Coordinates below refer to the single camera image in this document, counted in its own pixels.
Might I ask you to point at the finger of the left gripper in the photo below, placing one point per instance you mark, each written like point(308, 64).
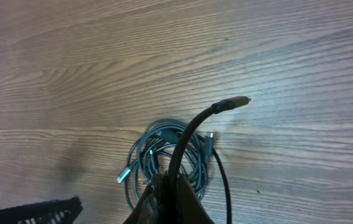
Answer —
point(53, 211)

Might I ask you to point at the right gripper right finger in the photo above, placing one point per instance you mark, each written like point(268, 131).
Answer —
point(189, 209)

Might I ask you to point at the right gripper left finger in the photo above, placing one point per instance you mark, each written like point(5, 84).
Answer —
point(155, 204)

